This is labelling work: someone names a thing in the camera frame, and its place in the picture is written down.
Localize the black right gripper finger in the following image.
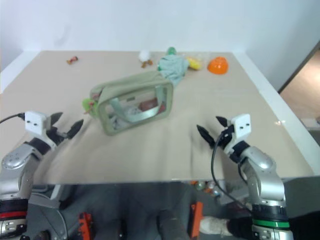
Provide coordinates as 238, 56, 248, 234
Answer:
215, 115, 230, 129
196, 124, 216, 149

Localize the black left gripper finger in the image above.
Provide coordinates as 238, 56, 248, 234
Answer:
50, 112, 64, 129
65, 119, 85, 140

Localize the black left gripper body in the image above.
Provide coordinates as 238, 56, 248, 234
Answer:
45, 125, 70, 147

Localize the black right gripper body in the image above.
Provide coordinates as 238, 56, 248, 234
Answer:
215, 124, 236, 149

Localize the clear green toiletry bag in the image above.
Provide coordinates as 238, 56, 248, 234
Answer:
89, 70, 174, 137

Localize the dark red cloth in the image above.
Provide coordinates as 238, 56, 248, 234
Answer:
138, 98, 165, 113

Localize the green zipper pull charm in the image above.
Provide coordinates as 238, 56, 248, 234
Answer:
82, 98, 98, 116

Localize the beige tablecloth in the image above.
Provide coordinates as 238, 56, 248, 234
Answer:
0, 50, 315, 185

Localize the pile of small colourful balls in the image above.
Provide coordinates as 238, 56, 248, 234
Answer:
189, 179, 222, 200

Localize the orange plastic bowl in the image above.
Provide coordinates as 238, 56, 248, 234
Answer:
207, 56, 230, 75

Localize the yellow toy in clear bag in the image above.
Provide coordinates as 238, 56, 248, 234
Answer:
186, 56, 205, 72

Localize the teal crumpled cloth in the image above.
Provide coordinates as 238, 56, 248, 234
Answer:
156, 54, 190, 88

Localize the white shoe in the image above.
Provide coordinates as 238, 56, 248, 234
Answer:
199, 215, 234, 237

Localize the orange black tool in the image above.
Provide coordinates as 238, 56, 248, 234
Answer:
77, 211, 94, 238

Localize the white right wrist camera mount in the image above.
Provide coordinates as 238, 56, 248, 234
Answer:
223, 113, 252, 156

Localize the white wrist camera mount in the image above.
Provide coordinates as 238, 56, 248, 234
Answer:
24, 110, 57, 149
223, 113, 252, 156

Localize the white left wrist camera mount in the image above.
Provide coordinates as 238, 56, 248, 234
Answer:
24, 110, 57, 149

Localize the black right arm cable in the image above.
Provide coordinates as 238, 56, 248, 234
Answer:
211, 131, 254, 214

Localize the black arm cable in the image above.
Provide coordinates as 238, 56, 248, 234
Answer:
0, 113, 26, 125
211, 131, 254, 214

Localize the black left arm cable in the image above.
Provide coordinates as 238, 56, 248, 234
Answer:
0, 113, 26, 125

